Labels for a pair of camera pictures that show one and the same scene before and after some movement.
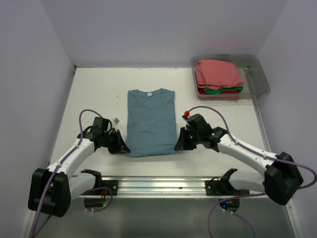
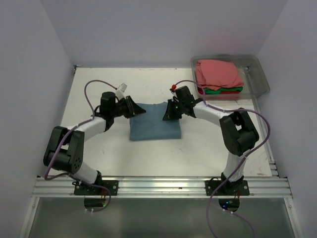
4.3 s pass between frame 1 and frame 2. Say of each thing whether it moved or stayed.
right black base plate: stayed
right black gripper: moved
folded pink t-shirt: stayed
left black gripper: moved
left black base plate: stayed
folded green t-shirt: stayed
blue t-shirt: moved
